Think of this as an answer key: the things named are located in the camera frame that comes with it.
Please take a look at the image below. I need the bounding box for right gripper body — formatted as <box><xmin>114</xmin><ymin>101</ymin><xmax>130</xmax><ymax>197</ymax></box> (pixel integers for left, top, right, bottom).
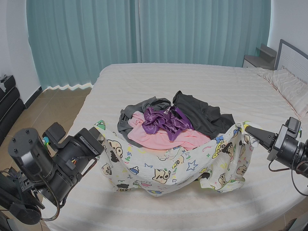
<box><xmin>267</xmin><ymin>125</ymin><xmax>305</xmax><ymax>172</ymax></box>

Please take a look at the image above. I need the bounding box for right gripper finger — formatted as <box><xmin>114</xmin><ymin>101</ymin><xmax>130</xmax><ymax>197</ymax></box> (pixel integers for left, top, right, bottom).
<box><xmin>251</xmin><ymin>132</ymin><xmax>274</xmax><ymax>151</ymax></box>
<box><xmin>245</xmin><ymin>126</ymin><xmax>276</xmax><ymax>143</ymax></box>

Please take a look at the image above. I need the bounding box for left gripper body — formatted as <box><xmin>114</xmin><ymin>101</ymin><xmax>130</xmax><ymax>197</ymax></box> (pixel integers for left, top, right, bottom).
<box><xmin>36</xmin><ymin>127</ymin><xmax>105</xmax><ymax>202</ymax></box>

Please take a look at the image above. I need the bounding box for white printed pyjama top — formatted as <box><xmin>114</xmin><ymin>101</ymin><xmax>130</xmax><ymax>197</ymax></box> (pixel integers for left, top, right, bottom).
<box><xmin>93</xmin><ymin>120</ymin><xmax>261</xmax><ymax>198</ymax></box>

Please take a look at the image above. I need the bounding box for bed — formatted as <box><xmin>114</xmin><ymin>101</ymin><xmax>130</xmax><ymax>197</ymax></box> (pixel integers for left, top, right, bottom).
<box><xmin>40</xmin><ymin>39</ymin><xmax>308</xmax><ymax>231</ymax></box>

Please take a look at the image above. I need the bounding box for black garment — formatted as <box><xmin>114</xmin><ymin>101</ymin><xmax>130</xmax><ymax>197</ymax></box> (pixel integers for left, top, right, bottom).
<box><xmin>172</xmin><ymin>90</ymin><xmax>236</xmax><ymax>139</ymax></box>

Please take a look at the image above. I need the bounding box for grey garment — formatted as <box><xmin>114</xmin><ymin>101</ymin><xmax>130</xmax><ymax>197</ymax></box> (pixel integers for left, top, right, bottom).
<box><xmin>117</xmin><ymin>96</ymin><xmax>172</xmax><ymax>142</ymax></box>

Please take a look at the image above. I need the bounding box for grey bedside table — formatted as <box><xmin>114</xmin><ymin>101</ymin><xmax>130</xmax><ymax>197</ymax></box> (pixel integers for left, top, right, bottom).
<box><xmin>243</xmin><ymin>43</ymin><xmax>277</xmax><ymax>70</ymax></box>

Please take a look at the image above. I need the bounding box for dark grey chest of drawers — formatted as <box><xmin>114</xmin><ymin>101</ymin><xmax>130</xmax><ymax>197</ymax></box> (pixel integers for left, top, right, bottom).
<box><xmin>0</xmin><ymin>75</ymin><xmax>24</xmax><ymax>144</ymax></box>

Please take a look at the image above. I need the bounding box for pink garment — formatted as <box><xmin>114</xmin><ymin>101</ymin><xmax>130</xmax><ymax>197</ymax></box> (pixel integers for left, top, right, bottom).
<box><xmin>127</xmin><ymin>111</ymin><xmax>212</xmax><ymax>151</ymax></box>

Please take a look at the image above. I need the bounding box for purple satin garment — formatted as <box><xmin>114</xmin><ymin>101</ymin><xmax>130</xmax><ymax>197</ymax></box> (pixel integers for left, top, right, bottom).
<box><xmin>142</xmin><ymin>106</ymin><xmax>195</xmax><ymax>141</ymax></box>

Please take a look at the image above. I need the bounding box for blue-green curtain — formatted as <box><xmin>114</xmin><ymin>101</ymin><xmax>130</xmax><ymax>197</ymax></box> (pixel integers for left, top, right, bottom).
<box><xmin>138</xmin><ymin>0</ymin><xmax>273</xmax><ymax>68</ymax></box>
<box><xmin>26</xmin><ymin>0</ymin><xmax>142</xmax><ymax>91</ymax></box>

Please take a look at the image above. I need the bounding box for black cable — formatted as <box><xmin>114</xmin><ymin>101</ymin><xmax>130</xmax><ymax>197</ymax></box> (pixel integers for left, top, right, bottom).
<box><xmin>40</xmin><ymin>157</ymin><xmax>99</xmax><ymax>222</ymax></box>
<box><xmin>268</xmin><ymin>160</ymin><xmax>308</xmax><ymax>197</ymax></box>

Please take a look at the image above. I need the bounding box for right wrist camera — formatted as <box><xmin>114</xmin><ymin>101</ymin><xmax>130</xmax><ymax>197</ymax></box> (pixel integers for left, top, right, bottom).
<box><xmin>285</xmin><ymin>116</ymin><xmax>302</xmax><ymax>134</ymax></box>

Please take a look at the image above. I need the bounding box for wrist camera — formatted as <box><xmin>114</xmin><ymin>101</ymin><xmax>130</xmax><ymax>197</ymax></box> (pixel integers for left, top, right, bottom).
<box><xmin>43</xmin><ymin>122</ymin><xmax>73</xmax><ymax>153</ymax></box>
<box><xmin>285</xmin><ymin>116</ymin><xmax>302</xmax><ymax>134</ymax></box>

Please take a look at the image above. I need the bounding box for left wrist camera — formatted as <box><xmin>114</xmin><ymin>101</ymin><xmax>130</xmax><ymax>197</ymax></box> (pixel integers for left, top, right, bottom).
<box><xmin>43</xmin><ymin>122</ymin><xmax>73</xmax><ymax>153</ymax></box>

